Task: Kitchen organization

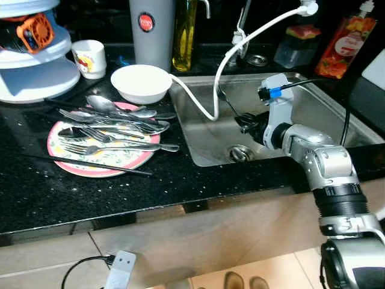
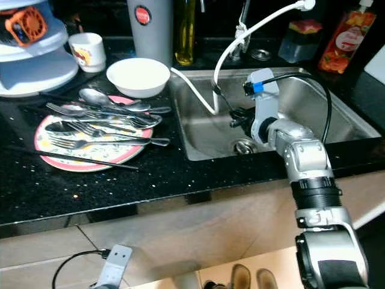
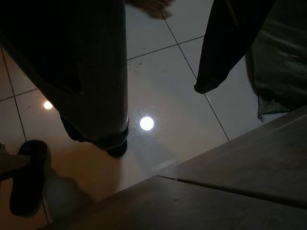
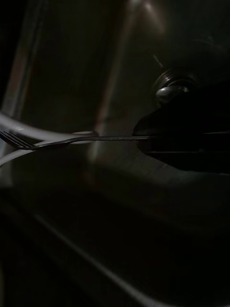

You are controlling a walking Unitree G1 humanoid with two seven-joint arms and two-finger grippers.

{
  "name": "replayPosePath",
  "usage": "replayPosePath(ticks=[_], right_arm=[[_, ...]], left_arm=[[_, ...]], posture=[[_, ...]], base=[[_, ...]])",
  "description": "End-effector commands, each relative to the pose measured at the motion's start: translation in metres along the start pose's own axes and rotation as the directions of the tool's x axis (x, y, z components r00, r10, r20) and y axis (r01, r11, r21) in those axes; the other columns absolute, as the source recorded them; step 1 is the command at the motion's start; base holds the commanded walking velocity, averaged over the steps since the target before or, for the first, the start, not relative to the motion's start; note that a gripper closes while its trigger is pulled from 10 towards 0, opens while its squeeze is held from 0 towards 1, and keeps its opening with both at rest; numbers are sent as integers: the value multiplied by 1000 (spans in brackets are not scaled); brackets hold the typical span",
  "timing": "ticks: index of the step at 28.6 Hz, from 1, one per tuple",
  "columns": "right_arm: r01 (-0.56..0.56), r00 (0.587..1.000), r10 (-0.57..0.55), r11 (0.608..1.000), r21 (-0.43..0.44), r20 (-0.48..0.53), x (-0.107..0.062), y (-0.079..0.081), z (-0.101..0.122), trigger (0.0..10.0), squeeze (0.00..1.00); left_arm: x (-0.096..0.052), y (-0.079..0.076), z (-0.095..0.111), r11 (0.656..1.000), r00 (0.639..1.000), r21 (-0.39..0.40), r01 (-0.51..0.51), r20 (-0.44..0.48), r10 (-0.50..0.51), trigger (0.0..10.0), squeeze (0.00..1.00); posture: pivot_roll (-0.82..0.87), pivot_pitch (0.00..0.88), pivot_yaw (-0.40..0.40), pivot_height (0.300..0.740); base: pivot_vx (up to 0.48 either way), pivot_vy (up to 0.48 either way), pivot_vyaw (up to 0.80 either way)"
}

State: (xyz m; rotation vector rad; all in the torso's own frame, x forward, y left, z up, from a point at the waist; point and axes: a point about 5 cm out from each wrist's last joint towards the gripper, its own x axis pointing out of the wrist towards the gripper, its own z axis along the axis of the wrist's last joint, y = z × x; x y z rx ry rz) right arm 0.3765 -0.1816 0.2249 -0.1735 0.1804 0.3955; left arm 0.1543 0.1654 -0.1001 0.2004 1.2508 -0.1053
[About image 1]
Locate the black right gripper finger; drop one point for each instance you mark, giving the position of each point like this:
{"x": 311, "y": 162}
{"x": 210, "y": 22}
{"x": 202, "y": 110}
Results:
{"x": 242, "y": 127}
{"x": 243, "y": 117}

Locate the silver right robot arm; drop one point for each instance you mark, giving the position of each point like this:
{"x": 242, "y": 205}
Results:
{"x": 319, "y": 159}

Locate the steel sink drain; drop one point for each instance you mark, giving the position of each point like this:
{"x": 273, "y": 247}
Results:
{"x": 240, "y": 153}

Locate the stainless steel sink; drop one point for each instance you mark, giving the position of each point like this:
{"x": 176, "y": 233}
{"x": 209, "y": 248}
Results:
{"x": 204, "y": 132}

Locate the small round glass cup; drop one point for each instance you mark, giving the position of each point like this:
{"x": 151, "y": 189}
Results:
{"x": 258, "y": 60}

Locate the small steel spoon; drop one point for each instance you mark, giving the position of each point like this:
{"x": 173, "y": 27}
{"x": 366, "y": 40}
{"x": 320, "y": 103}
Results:
{"x": 158, "y": 126}

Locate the steel faucet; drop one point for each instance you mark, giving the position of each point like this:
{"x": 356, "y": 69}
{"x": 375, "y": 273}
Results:
{"x": 240, "y": 30}

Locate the clear container with sponge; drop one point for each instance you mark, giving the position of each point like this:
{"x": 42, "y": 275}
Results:
{"x": 298, "y": 48}

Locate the yellow oil bottle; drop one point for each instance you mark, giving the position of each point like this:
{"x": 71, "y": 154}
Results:
{"x": 184, "y": 33}

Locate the white bowl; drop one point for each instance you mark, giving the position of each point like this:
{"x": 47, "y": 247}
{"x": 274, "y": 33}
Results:
{"x": 141, "y": 83}

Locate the grey tumbler red label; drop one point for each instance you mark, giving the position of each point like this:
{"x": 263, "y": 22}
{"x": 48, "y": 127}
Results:
{"x": 151, "y": 42}

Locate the orange dish soap bottle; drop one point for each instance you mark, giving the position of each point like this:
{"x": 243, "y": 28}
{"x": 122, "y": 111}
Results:
{"x": 346, "y": 42}

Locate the white board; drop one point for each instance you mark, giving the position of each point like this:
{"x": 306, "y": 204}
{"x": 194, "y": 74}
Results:
{"x": 375, "y": 69}

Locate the floral plate pink rim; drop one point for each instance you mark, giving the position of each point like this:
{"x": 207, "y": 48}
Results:
{"x": 102, "y": 162}

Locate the white printed mug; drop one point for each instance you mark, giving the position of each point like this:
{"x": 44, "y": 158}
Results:
{"x": 90, "y": 58}

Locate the white tiered appliance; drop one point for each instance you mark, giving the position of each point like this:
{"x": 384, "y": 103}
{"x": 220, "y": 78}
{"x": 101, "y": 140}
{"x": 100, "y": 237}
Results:
{"x": 30, "y": 69}

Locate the orange black handheld fan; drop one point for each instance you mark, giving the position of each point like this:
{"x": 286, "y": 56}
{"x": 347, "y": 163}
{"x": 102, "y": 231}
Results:
{"x": 36, "y": 31}

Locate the grey cabinet drawer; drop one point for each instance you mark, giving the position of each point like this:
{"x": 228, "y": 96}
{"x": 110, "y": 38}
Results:
{"x": 36, "y": 283}
{"x": 36, "y": 256}

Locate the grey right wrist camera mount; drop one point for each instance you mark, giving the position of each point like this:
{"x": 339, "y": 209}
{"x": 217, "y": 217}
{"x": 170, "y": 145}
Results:
{"x": 280, "y": 111}

